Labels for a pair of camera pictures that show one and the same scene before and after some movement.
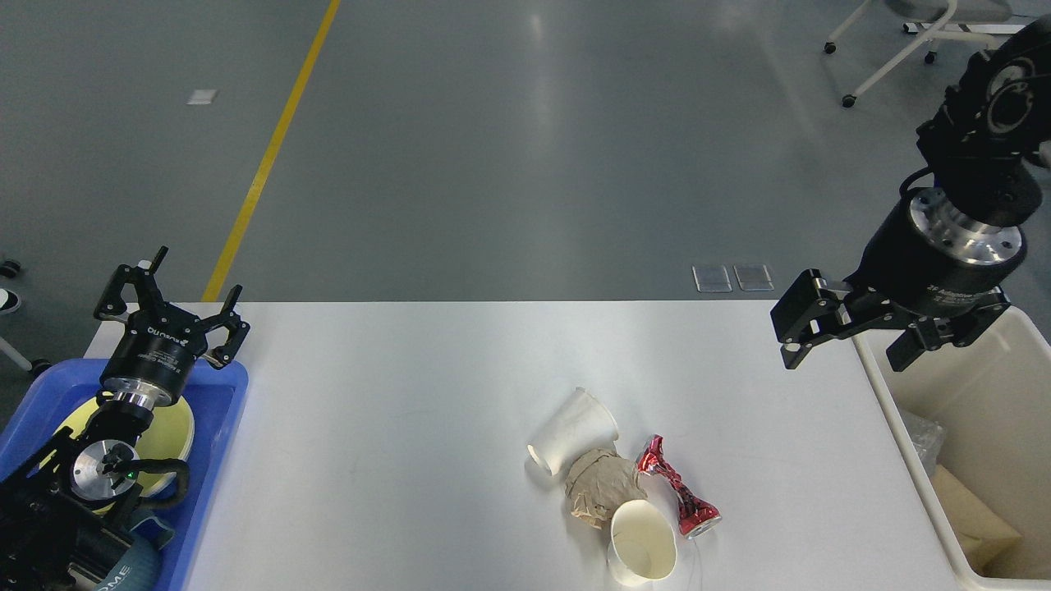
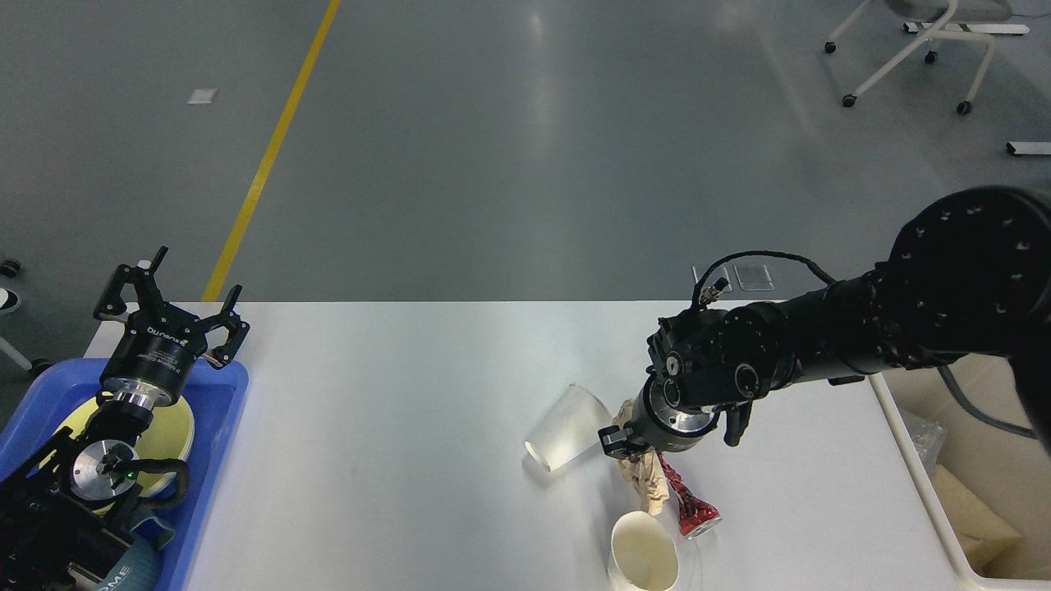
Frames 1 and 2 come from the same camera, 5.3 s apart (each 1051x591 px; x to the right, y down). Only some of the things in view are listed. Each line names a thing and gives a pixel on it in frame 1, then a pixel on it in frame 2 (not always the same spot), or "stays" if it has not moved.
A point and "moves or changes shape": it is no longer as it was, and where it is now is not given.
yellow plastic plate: (168, 436) stays
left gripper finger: (112, 304) stays
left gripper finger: (237, 328) stays
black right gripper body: (927, 258) to (665, 426)
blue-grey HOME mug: (139, 569) stays
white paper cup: (643, 545) moves or changes shape
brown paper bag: (983, 534) stays
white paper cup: (580, 426) stays
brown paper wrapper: (599, 483) to (646, 474)
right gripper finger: (813, 309) to (621, 443)
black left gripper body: (151, 361) stays
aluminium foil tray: (927, 437) stays
